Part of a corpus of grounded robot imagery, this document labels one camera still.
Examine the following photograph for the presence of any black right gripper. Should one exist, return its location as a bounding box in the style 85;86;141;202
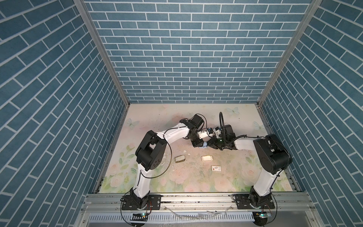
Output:
205;135;228;150

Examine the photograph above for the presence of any blue stapler top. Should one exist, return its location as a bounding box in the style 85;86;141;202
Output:
200;142;209;148

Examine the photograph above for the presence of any beige stapler base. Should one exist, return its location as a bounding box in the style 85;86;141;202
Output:
175;155;186;163

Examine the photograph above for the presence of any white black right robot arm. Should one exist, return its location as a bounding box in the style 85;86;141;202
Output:
202;125;292;209

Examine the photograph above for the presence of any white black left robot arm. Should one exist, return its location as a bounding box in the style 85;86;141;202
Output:
130;114;207;199

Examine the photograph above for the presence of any open staple box tray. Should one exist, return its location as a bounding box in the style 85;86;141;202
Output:
201;155;213;162

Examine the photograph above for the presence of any white staple box sleeve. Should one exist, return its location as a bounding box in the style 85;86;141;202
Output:
211;166;222;172

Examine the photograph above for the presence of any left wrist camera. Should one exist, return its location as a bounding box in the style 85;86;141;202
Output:
197;128;214;139

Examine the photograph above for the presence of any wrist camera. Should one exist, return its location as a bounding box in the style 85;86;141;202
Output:
197;128;214;139
214;127;223;138

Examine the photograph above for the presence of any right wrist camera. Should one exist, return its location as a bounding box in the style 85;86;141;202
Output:
214;127;223;138

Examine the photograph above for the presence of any black corrugated cable conduit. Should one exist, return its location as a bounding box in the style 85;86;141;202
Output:
218;112;226;140

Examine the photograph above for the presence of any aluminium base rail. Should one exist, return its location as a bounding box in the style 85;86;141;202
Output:
75;192;323;227

